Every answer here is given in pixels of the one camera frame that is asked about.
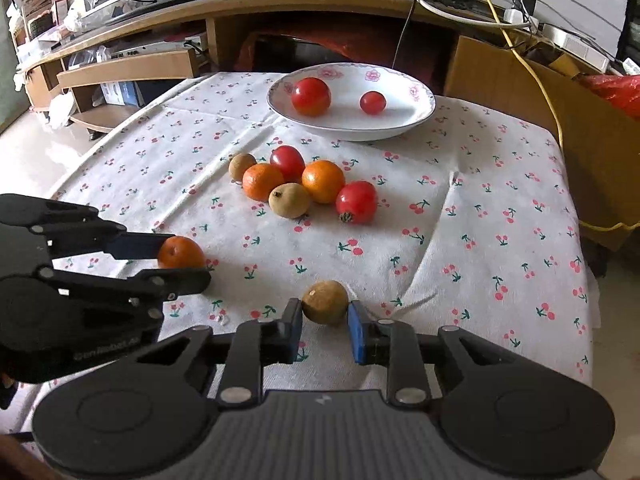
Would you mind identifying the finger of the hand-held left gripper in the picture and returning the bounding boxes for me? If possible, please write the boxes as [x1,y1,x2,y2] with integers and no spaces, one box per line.
[0,193,175,263]
[0,264,212,323]

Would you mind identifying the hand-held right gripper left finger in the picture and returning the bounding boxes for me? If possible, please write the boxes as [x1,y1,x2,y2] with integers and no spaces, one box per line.
[132,299,304,406]

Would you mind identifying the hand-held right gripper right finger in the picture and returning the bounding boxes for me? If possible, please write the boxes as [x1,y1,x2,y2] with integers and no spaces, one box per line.
[346,300,521,406]

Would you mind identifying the small orange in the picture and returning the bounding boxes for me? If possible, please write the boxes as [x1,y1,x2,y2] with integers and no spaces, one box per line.
[242,163,285,202]
[157,235,207,271]
[301,159,346,205]

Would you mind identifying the brown longan fruit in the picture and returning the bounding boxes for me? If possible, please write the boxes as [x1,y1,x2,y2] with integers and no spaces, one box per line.
[301,280,350,326]

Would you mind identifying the brown kiwi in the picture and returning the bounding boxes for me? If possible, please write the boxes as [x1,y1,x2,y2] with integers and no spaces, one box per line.
[268,183,311,220]
[228,153,257,182]

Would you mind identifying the red pomegranate-like fruit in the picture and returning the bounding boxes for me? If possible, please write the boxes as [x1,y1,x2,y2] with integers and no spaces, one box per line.
[335,180,378,225]

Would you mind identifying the white floral plate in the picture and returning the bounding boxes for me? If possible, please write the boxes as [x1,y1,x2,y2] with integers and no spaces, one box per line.
[265,62,436,142]

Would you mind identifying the cherry print tablecloth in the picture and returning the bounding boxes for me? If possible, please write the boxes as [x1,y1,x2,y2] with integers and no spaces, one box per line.
[10,71,601,441]

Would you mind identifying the brown blurred shape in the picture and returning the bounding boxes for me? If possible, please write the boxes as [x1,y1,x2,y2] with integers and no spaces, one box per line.
[0,432,66,480]

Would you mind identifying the blue box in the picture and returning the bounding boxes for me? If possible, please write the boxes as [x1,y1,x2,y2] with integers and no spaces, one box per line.
[100,80,142,107]

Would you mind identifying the white plastic bag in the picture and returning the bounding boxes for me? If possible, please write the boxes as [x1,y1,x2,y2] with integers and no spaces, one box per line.
[46,94,77,130]

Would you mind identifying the red oval tomato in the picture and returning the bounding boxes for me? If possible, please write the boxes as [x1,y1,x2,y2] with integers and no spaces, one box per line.
[269,145,306,182]

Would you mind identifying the silver media player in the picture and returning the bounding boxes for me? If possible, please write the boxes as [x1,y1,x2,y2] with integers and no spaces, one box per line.
[65,37,208,63]

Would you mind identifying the large round red tomato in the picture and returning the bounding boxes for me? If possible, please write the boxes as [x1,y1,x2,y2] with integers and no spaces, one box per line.
[291,76,332,116]

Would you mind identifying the small round red tomato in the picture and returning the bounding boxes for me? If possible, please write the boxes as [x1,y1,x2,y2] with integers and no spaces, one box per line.
[359,90,387,116]

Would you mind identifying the pile of boxes and papers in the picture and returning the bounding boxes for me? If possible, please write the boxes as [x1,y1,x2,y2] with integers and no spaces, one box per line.
[6,0,83,45]

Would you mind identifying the brown cardboard box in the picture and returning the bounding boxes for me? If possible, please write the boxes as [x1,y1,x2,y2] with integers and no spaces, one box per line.
[444,35,640,251]

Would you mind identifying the wooden tv cabinet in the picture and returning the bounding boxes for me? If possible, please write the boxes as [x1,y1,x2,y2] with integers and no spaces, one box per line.
[17,0,566,136]

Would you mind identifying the white power strip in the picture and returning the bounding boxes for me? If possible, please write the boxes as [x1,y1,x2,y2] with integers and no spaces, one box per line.
[502,7,540,29]

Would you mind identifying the red plastic bag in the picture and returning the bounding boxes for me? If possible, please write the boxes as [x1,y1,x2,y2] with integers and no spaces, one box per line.
[580,74,640,122]

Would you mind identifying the white electronic box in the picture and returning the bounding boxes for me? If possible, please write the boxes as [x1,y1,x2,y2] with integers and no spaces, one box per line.
[542,22,612,72]

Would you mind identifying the black hanging cable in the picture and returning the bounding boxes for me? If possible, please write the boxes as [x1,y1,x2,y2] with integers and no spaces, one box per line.
[392,0,419,69]

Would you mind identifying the yellow cable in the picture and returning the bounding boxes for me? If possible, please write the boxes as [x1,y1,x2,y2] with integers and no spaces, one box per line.
[367,0,640,233]

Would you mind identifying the white cable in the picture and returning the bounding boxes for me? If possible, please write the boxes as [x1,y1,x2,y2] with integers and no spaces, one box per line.
[417,0,531,29]

